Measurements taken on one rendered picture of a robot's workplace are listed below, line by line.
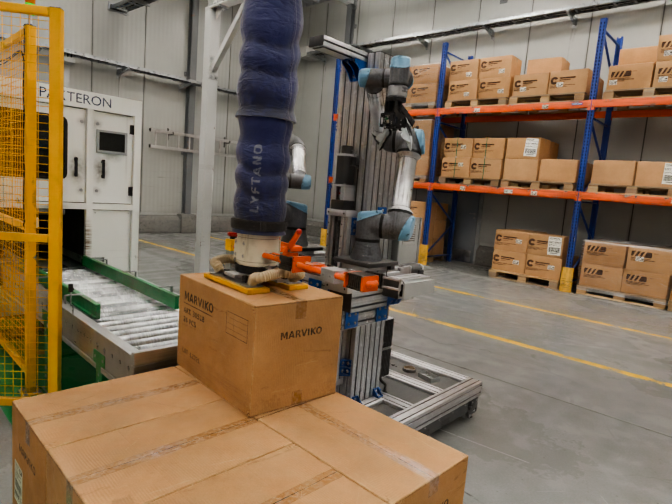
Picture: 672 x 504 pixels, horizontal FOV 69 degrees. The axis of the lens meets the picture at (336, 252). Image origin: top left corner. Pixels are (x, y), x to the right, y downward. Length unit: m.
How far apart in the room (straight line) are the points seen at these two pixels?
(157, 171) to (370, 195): 9.91
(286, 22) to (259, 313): 1.06
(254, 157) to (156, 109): 10.32
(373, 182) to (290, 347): 1.05
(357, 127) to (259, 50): 0.80
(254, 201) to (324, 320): 0.53
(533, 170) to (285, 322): 7.57
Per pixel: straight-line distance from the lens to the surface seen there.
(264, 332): 1.73
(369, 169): 2.48
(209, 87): 5.61
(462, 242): 10.90
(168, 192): 12.28
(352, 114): 2.60
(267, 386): 1.82
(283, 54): 1.96
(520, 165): 9.09
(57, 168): 2.82
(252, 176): 1.91
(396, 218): 2.23
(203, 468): 1.57
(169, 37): 12.60
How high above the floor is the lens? 1.36
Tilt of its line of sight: 7 degrees down
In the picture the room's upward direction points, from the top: 5 degrees clockwise
